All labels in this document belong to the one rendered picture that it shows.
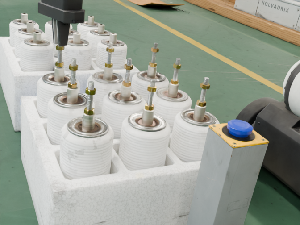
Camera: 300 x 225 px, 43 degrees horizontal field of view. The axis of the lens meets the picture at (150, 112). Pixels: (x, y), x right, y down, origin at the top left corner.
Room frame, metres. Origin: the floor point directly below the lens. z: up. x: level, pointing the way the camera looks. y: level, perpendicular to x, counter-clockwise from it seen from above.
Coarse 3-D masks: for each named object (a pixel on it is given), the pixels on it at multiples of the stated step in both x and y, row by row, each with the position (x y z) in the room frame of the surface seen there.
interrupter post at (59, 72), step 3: (54, 69) 0.81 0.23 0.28; (57, 69) 0.80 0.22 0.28; (60, 69) 0.80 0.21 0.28; (63, 69) 0.81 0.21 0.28; (54, 72) 0.81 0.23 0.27; (57, 72) 0.80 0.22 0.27; (60, 72) 0.80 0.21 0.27; (63, 72) 0.81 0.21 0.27; (54, 75) 0.81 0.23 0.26; (57, 75) 0.80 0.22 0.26; (60, 75) 0.80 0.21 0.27; (63, 75) 0.81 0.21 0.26; (54, 78) 0.81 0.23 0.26; (57, 78) 0.80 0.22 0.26; (60, 78) 0.80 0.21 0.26; (63, 78) 0.81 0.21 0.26; (60, 81) 0.80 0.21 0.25
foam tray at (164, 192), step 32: (32, 96) 0.85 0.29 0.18; (32, 128) 0.71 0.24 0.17; (32, 160) 0.68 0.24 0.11; (32, 192) 0.68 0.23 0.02; (64, 192) 0.51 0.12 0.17; (96, 192) 0.54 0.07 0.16; (128, 192) 0.56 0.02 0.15; (160, 192) 0.60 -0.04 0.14; (192, 192) 0.63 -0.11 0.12; (64, 224) 0.51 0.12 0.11; (96, 224) 0.54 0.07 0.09; (128, 224) 0.57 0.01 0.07; (160, 224) 0.60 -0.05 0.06
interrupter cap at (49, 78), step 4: (44, 76) 0.81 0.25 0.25; (48, 76) 0.81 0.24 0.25; (52, 76) 0.82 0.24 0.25; (64, 76) 0.83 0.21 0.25; (68, 76) 0.83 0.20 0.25; (44, 80) 0.79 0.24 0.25; (48, 80) 0.79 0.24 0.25; (52, 80) 0.80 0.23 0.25; (64, 80) 0.81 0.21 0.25; (68, 80) 0.81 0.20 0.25; (52, 84) 0.77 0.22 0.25; (56, 84) 0.77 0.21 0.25; (60, 84) 0.78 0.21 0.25; (64, 84) 0.78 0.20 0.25
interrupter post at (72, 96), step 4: (68, 88) 0.70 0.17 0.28; (72, 88) 0.70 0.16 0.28; (76, 88) 0.70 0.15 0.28; (68, 92) 0.70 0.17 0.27; (72, 92) 0.70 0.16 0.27; (76, 92) 0.70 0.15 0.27; (68, 96) 0.70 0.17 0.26; (72, 96) 0.70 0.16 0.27; (76, 96) 0.70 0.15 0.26; (68, 100) 0.70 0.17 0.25; (72, 100) 0.70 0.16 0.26; (76, 100) 0.70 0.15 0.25
